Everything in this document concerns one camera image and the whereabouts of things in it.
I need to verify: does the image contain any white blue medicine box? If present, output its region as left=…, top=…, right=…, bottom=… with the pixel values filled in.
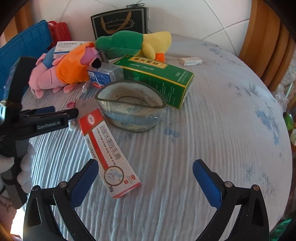
left=53, top=41, right=87, bottom=59

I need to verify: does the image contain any clear blue floss box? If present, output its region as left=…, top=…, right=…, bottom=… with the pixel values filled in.
left=87, top=63, right=125, bottom=89

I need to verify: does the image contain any red plastic case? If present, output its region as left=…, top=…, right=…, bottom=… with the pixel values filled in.
left=48, top=21, right=72, bottom=48

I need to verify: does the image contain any small clear vial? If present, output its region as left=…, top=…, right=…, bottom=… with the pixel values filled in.
left=82, top=80, right=92, bottom=93

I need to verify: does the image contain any small white carton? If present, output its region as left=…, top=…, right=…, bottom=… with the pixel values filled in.
left=179, top=57, right=202, bottom=67

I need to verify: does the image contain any pink pig plush blue shirt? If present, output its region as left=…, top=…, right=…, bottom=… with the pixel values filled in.
left=29, top=47, right=67, bottom=99

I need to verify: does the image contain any clear tape roll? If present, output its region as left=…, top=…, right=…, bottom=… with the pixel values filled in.
left=95, top=80, right=167, bottom=133

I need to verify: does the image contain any black gift box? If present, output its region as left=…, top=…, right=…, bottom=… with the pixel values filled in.
left=91, top=6, right=148, bottom=39

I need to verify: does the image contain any metal clip on box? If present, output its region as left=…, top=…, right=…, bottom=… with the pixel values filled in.
left=126, top=3, right=145, bottom=9

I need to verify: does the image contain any white snowman plush toy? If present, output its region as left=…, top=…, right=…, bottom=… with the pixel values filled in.
left=1, top=140, right=29, bottom=209

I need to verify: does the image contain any white blue patterned tablecloth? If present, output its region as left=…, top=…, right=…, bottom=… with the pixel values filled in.
left=10, top=34, right=293, bottom=241

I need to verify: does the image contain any green yellow plush toy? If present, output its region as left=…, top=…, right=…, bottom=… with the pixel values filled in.
left=95, top=31, right=171, bottom=62

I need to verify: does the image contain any blue plastic storage crate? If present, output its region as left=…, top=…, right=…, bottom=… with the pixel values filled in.
left=0, top=20, right=52, bottom=95

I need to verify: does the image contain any pink pig plush orange dress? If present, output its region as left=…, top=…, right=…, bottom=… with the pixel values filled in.
left=52, top=42, right=102, bottom=93

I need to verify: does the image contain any red white ointment box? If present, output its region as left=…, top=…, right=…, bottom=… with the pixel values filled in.
left=79, top=109, right=141, bottom=199

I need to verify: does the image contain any green yellow medicine box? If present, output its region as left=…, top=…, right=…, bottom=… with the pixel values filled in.
left=114, top=55, right=194, bottom=109

